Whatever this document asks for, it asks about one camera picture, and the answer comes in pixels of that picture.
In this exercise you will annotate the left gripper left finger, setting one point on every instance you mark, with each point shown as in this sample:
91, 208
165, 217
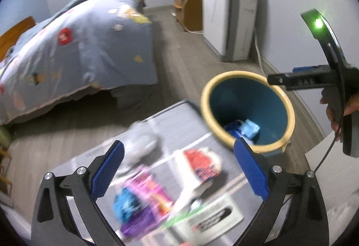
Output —
52, 220

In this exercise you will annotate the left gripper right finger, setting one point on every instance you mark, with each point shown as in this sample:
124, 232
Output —
306, 220

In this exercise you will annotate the blue wrapper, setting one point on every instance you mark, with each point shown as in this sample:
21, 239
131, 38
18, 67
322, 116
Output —
125, 205

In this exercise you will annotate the light blue face mask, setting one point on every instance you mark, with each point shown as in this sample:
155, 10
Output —
249, 129

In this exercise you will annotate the red white snack wrapper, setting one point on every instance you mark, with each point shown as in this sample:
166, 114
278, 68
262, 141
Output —
204, 163

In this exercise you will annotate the blue wet wipes package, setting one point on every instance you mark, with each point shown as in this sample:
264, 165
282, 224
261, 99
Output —
234, 129

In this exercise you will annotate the yellow teal trash bin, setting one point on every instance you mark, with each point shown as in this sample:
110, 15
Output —
243, 95

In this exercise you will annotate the purple tube with white cap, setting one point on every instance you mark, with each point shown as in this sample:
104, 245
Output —
147, 219

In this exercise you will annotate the pink snack wrapper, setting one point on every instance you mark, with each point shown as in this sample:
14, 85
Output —
144, 185

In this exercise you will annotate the green waste basket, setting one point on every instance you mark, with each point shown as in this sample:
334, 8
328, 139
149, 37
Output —
5, 137

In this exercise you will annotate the white green medicine box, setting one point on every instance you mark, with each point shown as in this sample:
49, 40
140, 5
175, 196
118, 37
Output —
205, 225

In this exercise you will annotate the clear plastic bag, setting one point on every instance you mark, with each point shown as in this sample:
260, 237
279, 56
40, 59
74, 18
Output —
142, 146

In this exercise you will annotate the grey rug with white lines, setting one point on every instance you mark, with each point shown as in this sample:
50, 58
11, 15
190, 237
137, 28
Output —
179, 127

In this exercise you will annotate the white air purifier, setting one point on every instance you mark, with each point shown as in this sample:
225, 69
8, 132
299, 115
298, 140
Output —
228, 27

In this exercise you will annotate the wooden bedside cabinet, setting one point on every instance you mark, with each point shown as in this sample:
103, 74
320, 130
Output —
189, 14

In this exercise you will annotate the wooden bed headboard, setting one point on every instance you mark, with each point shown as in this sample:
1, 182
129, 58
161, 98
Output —
10, 37

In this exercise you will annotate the blue cartoon duvet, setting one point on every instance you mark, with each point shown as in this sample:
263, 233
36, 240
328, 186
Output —
87, 46

